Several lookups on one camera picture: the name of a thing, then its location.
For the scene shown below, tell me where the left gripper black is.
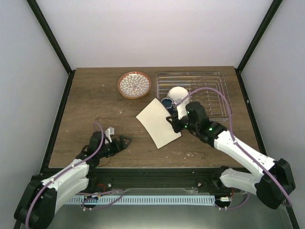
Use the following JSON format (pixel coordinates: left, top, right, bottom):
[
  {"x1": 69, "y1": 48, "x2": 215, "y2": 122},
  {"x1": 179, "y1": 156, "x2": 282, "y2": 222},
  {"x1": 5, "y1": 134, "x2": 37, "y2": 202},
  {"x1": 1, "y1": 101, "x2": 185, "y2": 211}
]
[{"x1": 99, "y1": 136, "x2": 133, "y2": 159}]

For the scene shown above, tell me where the dark blue mug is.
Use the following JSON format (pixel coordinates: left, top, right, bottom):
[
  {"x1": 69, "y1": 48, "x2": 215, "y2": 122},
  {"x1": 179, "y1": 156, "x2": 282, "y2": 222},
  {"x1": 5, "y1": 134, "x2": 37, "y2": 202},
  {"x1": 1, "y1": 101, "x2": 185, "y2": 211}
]
[{"x1": 161, "y1": 97, "x2": 174, "y2": 115}]

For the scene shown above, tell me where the cream rectangular plate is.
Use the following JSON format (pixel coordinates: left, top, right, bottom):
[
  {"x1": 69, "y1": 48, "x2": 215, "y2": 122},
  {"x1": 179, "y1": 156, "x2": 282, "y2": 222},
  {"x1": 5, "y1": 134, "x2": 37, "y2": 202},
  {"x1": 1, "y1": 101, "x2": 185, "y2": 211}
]
[{"x1": 136, "y1": 98, "x2": 182, "y2": 149}]

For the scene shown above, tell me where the white scalloped bowl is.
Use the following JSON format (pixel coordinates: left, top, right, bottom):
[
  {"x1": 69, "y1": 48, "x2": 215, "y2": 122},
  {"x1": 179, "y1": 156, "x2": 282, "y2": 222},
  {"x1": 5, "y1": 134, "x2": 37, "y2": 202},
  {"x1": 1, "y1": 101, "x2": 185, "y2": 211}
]
[{"x1": 168, "y1": 86, "x2": 190, "y2": 120}]

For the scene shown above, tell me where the patterned round plate orange rim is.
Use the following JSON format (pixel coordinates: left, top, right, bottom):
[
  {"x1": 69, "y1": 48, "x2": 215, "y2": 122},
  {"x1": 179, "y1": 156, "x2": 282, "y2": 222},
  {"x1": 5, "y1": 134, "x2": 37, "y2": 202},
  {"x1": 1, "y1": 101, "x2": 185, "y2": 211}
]
[{"x1": 118, "y1": 71, "x2": 152, "y2": 99}]

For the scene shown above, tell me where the metal wire dish rack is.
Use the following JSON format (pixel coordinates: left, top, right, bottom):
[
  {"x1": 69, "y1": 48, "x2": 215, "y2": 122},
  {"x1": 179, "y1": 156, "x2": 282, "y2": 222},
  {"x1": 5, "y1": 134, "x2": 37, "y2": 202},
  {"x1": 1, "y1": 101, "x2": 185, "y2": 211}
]
[{"x1": 156, "y1": 72, "x2": 233, "y2": 123}]

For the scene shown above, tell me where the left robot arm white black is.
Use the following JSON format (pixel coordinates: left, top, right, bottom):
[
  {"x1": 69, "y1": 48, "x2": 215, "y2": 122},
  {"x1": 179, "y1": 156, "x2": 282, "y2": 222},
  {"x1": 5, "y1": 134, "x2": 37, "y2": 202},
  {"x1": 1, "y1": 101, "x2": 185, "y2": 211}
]
[{"x1": 14, "y1": 128, "x2": 132, "y2": 229}]

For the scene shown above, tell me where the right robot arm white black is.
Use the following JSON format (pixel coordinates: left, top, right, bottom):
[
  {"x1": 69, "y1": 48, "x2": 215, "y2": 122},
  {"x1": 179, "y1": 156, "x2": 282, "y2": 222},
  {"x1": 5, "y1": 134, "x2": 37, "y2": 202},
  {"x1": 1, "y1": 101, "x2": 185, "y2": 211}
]
[{"x1": 166, "y1": 100, "x2": 295, "y2": 209}]

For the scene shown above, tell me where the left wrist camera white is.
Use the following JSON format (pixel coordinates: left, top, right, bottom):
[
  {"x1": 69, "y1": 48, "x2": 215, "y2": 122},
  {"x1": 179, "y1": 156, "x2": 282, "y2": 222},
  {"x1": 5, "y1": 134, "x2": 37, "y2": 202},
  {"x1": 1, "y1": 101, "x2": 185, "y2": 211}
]
[{"x1": 104, "y1": 127, "x2": 114, "y2": 144}]

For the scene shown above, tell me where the black aluminium frame rail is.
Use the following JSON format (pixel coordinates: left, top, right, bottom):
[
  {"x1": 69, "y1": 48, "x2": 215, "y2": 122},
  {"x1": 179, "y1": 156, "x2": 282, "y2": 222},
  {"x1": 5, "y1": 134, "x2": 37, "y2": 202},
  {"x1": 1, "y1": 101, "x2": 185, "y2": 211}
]
[{"x1": 28, "y1": 167, "x2": 286, "y2": 194}]

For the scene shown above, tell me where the light blue slotted cable duct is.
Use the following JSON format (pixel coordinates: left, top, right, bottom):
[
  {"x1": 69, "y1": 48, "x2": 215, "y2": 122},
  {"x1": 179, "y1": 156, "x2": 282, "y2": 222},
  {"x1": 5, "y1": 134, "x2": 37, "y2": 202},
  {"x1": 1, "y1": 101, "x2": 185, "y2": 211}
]
[{"x1": 66, "y1": 195, "x2": 216, "y2": 206}]

